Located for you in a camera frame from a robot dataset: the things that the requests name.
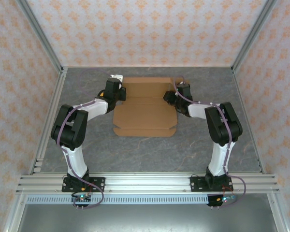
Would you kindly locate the thin aluminium side rail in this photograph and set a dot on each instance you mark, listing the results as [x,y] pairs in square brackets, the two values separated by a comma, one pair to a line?
[241,96]

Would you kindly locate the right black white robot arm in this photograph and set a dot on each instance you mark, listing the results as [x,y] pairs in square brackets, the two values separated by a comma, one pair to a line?
[222,125]

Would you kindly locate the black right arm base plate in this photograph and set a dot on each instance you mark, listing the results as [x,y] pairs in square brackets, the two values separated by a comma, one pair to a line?
[195,183]

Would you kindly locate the grey metal sheet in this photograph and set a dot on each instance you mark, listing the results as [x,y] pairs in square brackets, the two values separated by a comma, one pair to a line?
[145,218]

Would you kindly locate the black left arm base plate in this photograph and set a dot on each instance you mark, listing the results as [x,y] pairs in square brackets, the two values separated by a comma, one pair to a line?
[99,181]

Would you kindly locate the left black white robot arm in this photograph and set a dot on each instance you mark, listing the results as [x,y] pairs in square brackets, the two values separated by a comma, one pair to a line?
[70,130]

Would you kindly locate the aluminium frame post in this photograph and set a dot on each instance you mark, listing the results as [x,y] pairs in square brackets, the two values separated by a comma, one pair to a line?
[39,31]
[254,31]

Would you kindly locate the wide aluminium side rail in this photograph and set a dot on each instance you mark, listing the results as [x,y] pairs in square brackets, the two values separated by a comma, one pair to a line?
[56,96]

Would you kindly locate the brown cardboard box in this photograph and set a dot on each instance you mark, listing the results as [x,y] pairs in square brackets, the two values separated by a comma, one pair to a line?
[145,113]

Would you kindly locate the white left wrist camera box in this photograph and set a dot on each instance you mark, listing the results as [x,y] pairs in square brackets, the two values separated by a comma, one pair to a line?
[117,77]

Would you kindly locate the long aluminium mounting rail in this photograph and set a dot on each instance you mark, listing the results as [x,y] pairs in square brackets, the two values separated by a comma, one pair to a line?
[147,183]

